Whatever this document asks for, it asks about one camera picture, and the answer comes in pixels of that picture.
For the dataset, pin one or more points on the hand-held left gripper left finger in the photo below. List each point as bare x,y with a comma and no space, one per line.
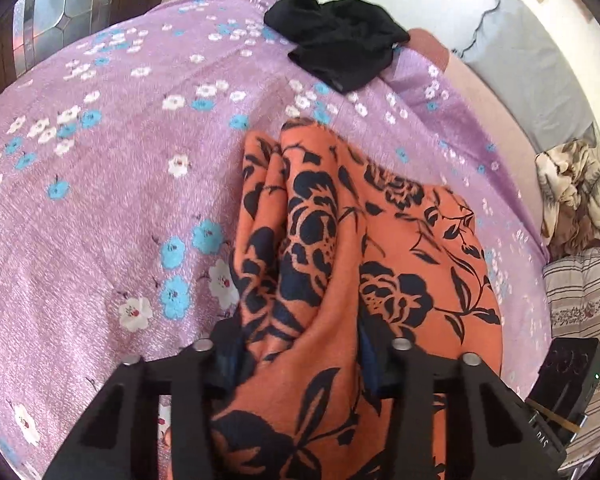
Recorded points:
226,362

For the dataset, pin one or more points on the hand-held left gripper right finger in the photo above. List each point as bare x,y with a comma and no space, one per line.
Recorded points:
372,367

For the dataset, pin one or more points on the orange black floral garment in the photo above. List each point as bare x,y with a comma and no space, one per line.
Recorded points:
330,240

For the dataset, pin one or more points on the striped cushion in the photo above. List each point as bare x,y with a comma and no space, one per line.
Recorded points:
590,300

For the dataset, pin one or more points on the beige patterned cloth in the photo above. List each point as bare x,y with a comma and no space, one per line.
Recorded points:
575,190

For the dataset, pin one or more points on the purple floral blanket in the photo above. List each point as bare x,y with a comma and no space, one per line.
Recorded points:
105,185

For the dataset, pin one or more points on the pink bed sheet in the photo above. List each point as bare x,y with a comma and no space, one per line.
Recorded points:
485,110

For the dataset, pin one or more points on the grey pillow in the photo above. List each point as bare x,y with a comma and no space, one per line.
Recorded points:
525,70

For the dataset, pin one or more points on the black cloth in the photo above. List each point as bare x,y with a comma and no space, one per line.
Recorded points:
340,35

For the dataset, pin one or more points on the patterned glass window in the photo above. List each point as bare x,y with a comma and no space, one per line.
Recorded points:
65,10

